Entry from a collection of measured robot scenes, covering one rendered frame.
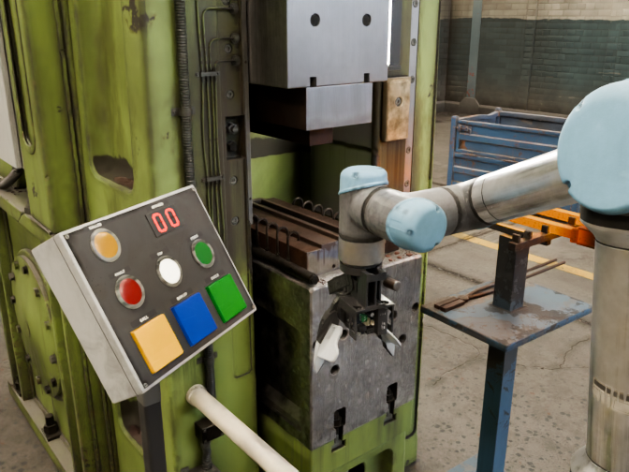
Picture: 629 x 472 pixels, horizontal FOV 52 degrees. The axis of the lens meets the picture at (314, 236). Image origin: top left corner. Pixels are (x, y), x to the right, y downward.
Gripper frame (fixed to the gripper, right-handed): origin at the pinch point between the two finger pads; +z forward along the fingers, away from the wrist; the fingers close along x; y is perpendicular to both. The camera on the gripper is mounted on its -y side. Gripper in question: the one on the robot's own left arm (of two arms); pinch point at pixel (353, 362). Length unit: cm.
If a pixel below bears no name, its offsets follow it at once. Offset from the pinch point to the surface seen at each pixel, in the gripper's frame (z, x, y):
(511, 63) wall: 9, 631, -698
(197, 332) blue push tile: -5.6, -24.7, -11.6
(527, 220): -7, 71, -37
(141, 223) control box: -23.7, -30.9, -21.1
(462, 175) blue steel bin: 71, 289, -350
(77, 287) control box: -18.1, -43.2, -10.1
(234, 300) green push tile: -6.6, -15.1, -20.1
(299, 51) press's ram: -51, 8, -43
